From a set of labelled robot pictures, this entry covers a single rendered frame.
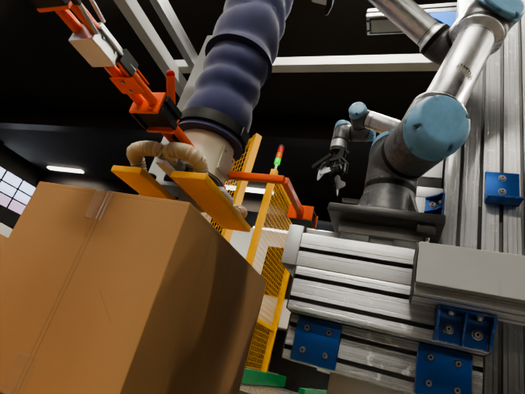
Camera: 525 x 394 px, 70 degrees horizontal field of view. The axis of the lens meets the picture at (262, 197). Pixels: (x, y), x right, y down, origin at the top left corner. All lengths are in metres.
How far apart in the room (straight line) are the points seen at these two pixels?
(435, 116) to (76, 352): 0.77
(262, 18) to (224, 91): 0.32
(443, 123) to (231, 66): 0.68
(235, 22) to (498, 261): 1.03
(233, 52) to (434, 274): 0.89
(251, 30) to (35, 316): 1.00
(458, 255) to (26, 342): 0.76
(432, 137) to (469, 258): 0.24
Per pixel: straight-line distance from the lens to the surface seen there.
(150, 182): 1.04
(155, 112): 0.92
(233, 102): 1.16
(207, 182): 0.91
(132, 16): 3.83
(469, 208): 1.06
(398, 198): 0.85
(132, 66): 0.86
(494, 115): 1.22
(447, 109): 0.82
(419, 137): 0.78
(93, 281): 0.78
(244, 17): 1.35
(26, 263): 0.90
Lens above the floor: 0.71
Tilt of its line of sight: 23 degrees up
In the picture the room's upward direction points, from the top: 16 degrees clockwise
